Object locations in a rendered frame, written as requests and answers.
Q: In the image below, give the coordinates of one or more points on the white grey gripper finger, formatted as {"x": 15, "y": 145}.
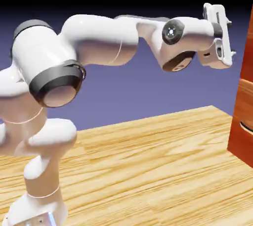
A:
{"x": 232, "y": 54}
{"x": 229, "y": 22}

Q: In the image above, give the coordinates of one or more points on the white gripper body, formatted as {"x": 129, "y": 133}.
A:
{"x": 217, "y": 13}

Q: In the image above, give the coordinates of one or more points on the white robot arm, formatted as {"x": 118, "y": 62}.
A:
{"x": 102, "y": 36}

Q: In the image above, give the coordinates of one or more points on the red-brown wooden cabinet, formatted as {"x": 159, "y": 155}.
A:
{"x": 240, "y": 143}

